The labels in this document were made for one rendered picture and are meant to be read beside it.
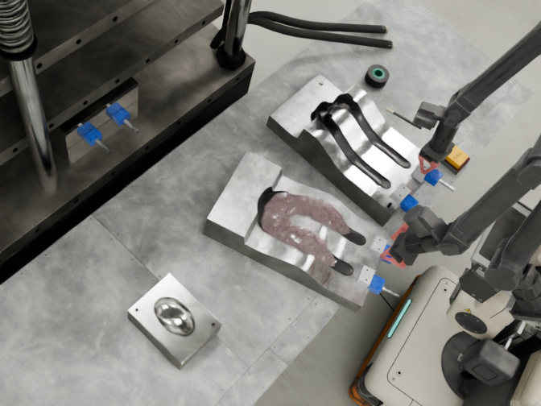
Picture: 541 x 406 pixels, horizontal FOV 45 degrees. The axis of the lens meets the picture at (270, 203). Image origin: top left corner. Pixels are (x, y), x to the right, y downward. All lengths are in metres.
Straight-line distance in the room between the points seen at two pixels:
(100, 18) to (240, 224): 0.65
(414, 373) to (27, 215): 1.45
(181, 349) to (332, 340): 1.13
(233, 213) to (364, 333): 1.14
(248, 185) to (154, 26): 0.55
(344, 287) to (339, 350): 0.89
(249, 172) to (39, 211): 0.61
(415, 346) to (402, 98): 0.92
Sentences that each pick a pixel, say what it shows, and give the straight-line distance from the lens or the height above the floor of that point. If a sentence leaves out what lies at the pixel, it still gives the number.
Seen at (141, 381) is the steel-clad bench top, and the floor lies 0.80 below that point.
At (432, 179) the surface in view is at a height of 0.94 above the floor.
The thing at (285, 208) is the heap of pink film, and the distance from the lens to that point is 1.88.
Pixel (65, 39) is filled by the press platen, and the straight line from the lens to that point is 1.64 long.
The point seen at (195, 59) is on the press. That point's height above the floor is 0.78.
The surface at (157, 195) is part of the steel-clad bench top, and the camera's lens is 1.95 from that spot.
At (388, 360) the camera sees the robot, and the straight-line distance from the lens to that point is 2.48.
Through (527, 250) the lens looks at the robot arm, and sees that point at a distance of 1.53.
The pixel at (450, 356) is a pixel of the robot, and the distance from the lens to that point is 2.59.
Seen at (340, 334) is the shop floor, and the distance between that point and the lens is 2.75.
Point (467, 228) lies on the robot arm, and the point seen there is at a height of 1.30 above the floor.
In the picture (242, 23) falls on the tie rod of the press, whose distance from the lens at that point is 2.11.
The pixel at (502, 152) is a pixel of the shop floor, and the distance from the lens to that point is 3.50.
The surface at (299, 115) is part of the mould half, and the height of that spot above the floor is 0.86.
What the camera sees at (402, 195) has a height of 0.92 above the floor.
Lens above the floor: 2.53
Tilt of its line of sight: 61 degrees down
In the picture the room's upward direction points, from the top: 22 degrees clockwise
